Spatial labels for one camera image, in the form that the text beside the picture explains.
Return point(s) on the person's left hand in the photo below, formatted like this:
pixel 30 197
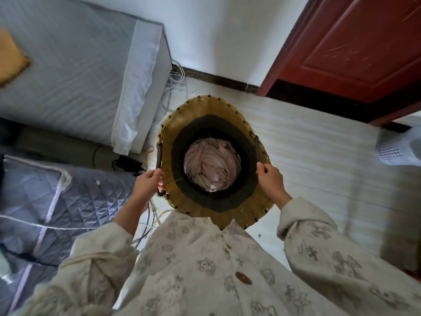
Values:
pixel 146 187

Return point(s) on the person's right hand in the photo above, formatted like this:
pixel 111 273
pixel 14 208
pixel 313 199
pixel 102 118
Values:
pixel 273 182

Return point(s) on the person's right thumb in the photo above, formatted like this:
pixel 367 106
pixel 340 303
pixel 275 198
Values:
pixel 260 171

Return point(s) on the person's left thumb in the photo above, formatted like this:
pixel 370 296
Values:
pixel 156 174

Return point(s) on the round woven bamboo basket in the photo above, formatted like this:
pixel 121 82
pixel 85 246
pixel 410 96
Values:
pixel 184 128

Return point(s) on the person's left forearm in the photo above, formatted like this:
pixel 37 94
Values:
pixel 130 213

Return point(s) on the person's right forearm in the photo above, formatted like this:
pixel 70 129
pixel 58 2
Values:
pixel 284 201

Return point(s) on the black power adapter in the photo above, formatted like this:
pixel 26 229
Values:
pixel 128 162

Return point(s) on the pink crumpled cloth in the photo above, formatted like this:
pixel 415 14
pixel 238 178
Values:
pixel 212 164

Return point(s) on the blue quilted blanket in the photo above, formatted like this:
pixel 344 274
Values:
pixel 75 197

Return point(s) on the dark patterned baseboard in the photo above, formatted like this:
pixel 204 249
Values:
pixel 217 78

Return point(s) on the cream patterned shirt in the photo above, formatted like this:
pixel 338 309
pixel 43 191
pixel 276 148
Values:
pixel 204 269

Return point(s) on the brown shirt button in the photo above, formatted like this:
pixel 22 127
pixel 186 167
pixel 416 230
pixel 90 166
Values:
pixel 243 278

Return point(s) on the grey quilted mattress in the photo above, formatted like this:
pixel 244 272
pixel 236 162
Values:
pixel 75 72

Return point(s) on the white perforated plastic bin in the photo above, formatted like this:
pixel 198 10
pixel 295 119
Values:
pixel 399 149

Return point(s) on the red wooden door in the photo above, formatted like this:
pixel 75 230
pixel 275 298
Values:
pixel 355 46

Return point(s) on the yellow cushion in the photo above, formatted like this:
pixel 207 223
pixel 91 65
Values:
pixel 11 57

